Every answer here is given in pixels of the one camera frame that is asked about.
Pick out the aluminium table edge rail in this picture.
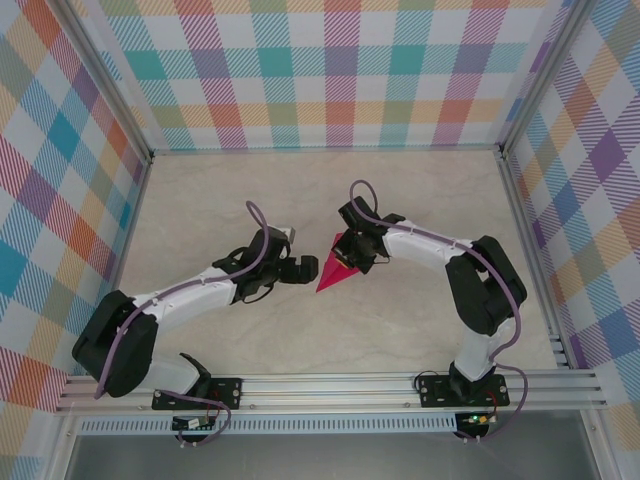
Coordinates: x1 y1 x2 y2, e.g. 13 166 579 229
497 152 576 371
102 154 154 314

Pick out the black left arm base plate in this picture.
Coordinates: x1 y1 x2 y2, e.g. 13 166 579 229
152 375 244 412

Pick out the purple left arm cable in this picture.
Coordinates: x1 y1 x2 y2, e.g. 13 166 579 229
93 200 281 449

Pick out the aluminium mounting rail beam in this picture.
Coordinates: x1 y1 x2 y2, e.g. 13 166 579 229
54 372 609 416

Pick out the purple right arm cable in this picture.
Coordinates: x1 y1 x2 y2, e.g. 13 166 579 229
348 179 531 446

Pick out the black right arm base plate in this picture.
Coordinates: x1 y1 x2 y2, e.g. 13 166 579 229
418 374 509 409

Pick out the perforated metal cable duct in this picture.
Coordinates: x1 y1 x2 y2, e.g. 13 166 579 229
77 417 459 435

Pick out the aluminium frame leg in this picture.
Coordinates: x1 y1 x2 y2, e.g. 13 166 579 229
42 414 84 480
582 409 617 480

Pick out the magenta cloth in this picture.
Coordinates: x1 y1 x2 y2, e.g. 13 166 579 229
314 230 362 295

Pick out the aluminium frame post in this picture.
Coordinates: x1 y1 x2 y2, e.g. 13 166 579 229
49 0 156 166
497 0 599 161

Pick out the small black circuit board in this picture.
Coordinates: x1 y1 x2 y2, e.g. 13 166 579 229
171 417 216 432

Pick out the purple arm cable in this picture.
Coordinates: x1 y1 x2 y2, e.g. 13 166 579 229
348 179 531 446
93 200 281 449

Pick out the grey metal panel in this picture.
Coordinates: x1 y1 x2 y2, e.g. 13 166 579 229
62 432 604 480

